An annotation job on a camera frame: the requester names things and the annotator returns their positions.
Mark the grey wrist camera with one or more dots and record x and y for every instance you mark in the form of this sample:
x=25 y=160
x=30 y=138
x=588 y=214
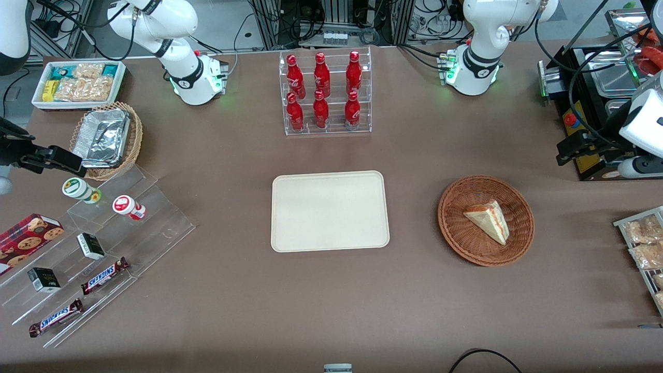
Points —
x=4 y=185
x=639 y=167

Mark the brown wicker basket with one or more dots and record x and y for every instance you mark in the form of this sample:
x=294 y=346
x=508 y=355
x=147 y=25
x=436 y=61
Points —
x=461 y=238

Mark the teal snack packet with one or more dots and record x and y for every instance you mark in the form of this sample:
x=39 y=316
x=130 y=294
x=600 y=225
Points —
x=60 y=72
x=110 y=70

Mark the grey metal controller box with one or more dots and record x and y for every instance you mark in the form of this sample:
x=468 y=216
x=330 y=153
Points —
x=549 y=83

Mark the white snack tray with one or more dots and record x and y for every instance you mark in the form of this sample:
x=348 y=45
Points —
x=121 y=77

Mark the yellow snack packet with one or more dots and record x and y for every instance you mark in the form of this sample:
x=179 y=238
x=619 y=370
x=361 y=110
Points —
x=49 y=90

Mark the small grey device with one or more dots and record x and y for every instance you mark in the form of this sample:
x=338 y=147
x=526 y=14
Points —
x=337 y=368

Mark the black hot food display case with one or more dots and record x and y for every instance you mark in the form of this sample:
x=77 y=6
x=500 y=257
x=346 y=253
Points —
x=585 y=72

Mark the white power strip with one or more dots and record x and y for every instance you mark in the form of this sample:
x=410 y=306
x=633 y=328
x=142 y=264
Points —
x=334 y=38

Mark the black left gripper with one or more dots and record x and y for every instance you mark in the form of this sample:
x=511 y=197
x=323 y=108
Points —
x=604 y=145

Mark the green lid yogurt cup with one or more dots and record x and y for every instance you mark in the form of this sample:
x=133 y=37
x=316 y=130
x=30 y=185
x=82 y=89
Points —
x=77 y=188

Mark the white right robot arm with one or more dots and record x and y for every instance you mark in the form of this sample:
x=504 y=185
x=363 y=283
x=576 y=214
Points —
x=176 y=26

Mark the red cookie box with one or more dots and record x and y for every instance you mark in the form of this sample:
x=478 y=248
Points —
x=26 y=239

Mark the light wicker basket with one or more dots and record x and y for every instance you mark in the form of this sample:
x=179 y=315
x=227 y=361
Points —
x=135 y=140

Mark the small black box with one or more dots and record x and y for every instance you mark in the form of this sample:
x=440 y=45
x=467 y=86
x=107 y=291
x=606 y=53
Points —
x=91 y=246
x=44 y=280

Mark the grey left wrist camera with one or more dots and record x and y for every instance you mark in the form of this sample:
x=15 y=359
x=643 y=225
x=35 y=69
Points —
x=639 y=167

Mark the red lid yogurt cup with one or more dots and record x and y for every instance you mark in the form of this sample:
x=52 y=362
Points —
x=126 y=205

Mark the clear cracker bag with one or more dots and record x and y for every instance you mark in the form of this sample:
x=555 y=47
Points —
x=83 y=89
x=88 y=71

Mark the aluminium frame rack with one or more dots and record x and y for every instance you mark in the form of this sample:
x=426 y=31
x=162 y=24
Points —
x=269 y=23

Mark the yellow box with red button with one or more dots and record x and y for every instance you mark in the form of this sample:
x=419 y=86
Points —
x=575 y=122

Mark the beige plastic tray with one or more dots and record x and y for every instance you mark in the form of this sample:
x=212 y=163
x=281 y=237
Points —
x=329 y=211

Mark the clear acrylic stepped stand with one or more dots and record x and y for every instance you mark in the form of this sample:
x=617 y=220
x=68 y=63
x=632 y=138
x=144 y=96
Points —
x=155 y=228

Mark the red sausage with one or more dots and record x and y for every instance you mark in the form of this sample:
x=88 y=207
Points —
x=653 y=54

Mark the Snickers chocolate bar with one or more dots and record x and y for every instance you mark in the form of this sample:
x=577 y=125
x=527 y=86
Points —
x=103 y=276
x=56 y=317

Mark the red cola bottle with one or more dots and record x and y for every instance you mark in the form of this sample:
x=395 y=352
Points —
x=352 y=111
x=321 y=76
x=320 y=111
x=295 y=114
x=294 y=77
x=354 y=75

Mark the aluminium foil container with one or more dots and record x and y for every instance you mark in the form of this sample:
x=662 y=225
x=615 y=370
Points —
x=102 y=137

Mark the clear snack bag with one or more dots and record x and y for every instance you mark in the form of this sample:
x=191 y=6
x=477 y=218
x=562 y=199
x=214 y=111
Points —
x=645 y=230
x=647 y=256

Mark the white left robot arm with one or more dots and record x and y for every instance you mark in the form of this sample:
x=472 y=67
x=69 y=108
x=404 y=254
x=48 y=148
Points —
x=481 y=31

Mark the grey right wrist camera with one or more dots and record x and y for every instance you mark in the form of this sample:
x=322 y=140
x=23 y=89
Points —
x=4 y=185

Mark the clear acrylic bottle rack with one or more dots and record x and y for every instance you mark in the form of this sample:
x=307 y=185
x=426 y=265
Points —
x=334 y=129

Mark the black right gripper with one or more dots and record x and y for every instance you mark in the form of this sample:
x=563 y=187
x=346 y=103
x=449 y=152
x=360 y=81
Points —
x=11 y=150

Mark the triangular sandwich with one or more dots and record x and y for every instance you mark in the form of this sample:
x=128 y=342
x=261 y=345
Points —
x=489 y=221

